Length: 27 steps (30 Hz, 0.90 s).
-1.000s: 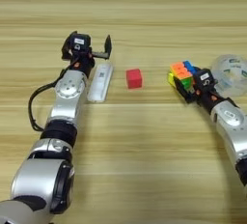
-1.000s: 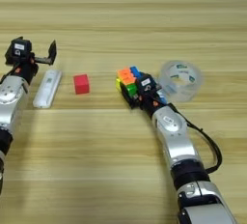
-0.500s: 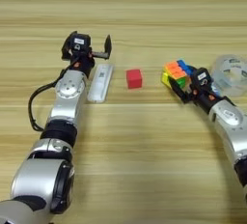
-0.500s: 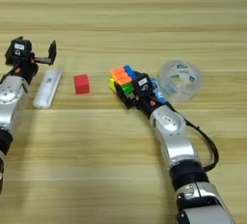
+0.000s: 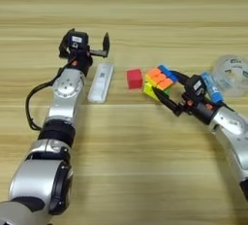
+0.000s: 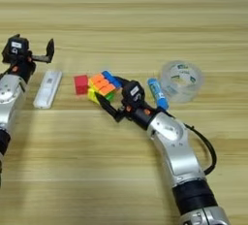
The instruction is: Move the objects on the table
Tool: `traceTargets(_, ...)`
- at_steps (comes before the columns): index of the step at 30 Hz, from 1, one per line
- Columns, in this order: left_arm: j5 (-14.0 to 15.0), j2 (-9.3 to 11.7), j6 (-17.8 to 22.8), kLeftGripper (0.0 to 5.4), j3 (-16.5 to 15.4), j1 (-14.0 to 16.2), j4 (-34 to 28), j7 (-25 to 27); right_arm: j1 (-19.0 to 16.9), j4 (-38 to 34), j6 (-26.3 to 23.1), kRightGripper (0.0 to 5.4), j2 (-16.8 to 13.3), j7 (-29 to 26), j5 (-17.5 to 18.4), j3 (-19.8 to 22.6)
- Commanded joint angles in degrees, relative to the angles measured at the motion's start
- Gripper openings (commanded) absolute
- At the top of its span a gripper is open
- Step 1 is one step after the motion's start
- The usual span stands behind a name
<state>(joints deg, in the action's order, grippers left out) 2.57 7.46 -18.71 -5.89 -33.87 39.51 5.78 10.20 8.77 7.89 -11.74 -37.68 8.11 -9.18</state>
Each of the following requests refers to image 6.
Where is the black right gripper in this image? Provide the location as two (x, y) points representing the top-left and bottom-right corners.
(95, 76), (159, 130)

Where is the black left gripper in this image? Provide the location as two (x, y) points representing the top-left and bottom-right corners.
(2, 34), (55, 81)

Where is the multicoloured puzzle cube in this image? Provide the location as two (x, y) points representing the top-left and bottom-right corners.
(86, 70), (124, 105)

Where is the red cube block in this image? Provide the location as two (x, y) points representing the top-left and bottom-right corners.
(73, 74), (90, 96)

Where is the white rectangular eraser block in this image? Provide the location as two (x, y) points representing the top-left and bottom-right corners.
(32, 70), (63, 110)

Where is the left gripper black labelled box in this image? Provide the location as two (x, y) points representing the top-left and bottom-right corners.
(3, 36), (30, 58)

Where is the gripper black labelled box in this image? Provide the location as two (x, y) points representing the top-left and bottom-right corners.
(121, 80), (145, 107)
(3, 36), (30, 58)

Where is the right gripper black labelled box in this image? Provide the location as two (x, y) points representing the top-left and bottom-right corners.
(121, 80), (145, 107)

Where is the blue glue stick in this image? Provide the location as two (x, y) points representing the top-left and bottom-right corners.
(147, 78), (170, 111)

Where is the clear tape roll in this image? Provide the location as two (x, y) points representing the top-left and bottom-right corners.
(160, 60), (205, 104)

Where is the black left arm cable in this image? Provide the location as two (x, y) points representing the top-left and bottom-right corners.
(0, 66), (16, 80)

